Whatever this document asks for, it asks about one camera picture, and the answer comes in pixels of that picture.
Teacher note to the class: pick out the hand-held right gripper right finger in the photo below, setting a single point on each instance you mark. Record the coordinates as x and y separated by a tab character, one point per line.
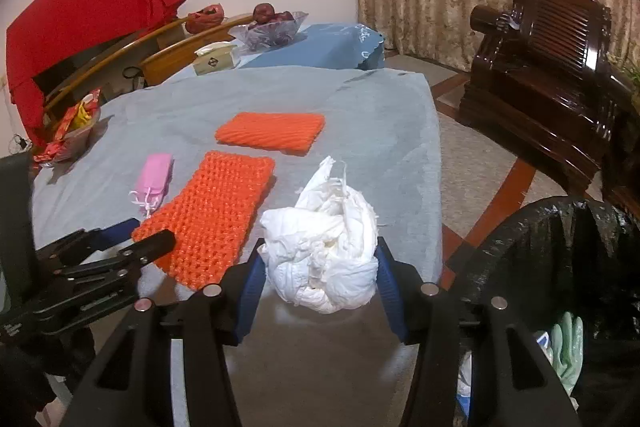
390	287

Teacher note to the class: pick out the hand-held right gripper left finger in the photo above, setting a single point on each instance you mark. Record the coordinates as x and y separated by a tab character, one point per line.
250	292

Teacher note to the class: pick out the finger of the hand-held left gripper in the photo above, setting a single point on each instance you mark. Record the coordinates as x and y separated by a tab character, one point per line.
145	249
100	238

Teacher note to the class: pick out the white plastic bag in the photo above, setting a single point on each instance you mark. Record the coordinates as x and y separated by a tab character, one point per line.
320	252

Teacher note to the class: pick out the bin with black liner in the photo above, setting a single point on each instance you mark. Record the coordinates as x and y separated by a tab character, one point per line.
525	232

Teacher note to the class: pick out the person's left forearm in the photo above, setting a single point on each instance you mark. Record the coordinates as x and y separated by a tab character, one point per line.
45	367

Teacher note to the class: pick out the orange foam fruit net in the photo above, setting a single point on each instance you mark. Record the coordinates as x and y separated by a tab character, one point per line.
210	217
270	132

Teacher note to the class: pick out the pink small pouch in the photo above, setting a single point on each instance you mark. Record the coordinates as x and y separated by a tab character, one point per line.
155	177

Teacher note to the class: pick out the clear snack bowl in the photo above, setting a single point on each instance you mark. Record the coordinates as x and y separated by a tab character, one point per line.
80	142

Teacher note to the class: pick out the pale green glove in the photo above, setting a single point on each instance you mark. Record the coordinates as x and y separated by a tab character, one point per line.
567	347

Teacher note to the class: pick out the wooden cabinet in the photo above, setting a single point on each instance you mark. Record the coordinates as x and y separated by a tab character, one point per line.
165	62

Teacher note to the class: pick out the yellow tissue box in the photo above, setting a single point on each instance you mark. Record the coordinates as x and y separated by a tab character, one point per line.
215	63

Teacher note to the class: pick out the dark red crumpled bag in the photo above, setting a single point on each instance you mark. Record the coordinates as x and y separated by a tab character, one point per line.
204	19

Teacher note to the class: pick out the dark wooden armchair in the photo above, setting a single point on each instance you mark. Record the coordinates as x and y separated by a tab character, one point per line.
540	97

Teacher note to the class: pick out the glass fruit bowl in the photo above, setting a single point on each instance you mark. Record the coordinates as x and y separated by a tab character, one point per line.
272	36

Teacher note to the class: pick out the blue cloth covered side table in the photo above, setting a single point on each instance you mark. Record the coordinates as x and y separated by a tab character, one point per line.
320	47

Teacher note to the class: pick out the large red apple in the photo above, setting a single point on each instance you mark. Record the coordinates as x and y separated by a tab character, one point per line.
263	13

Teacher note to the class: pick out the dark wooden side table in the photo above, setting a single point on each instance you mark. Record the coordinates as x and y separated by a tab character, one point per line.
622	147

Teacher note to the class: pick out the small red apple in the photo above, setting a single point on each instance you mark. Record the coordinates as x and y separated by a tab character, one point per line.
284	16

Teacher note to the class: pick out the green plant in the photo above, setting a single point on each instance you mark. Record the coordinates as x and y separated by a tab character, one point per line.
631	72

